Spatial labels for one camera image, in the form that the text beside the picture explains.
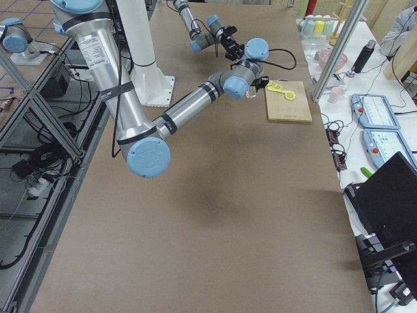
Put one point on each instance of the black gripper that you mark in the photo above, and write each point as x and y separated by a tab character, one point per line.
259	84
230	45

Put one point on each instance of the clear glass cup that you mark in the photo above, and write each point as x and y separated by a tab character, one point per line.
251	92

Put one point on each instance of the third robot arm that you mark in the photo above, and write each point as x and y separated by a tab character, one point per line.
16	39

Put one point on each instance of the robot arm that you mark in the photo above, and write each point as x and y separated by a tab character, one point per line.
202	29
118	50

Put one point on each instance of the pink cup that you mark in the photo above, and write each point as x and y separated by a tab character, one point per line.
336	94

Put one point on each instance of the yellow cup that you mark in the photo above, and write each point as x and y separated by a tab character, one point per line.
319	28

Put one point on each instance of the lemon slice on knife tip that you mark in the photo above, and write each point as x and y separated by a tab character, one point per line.
290	96

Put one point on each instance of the wooden cutting board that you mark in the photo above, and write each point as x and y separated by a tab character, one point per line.
278	108

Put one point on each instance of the black bottle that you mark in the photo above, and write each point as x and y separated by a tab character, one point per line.
364	56

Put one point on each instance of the upper teach pendant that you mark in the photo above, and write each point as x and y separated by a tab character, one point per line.
374	111

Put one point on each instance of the teach pendant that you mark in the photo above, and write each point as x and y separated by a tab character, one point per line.
374	111
382	144

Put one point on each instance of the lower teach pendant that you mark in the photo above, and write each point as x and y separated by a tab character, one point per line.
382	144

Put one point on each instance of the green marker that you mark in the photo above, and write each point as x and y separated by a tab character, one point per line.
367	173

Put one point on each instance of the seated person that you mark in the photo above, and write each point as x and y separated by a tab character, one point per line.
399	32

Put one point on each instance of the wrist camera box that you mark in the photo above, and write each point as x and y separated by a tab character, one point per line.
229	30

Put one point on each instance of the power strip with cables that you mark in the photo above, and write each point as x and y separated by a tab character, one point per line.
339	155

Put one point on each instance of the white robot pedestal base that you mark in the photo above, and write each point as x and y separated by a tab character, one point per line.
151	85

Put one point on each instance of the aluminium frame post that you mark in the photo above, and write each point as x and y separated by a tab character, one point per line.
357	10

